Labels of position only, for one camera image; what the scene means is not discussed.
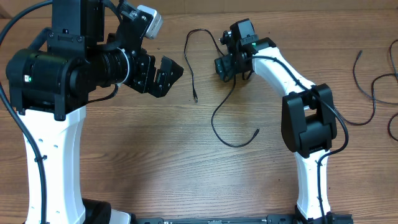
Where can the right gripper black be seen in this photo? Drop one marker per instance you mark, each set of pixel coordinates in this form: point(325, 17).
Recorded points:
point(225, 68)

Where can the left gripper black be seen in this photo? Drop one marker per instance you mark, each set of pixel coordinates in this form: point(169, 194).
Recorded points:
point(146, 84)

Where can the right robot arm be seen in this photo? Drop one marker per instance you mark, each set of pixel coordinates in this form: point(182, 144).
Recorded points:
point(308, 121)

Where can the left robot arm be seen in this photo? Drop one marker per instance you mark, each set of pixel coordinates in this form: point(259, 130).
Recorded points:
point(90, 44)

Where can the cardboard backdrop panel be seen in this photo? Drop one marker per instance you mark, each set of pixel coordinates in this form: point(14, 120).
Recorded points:
point(166, 7)

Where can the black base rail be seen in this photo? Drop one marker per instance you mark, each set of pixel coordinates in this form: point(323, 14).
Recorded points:
point(270, 219)

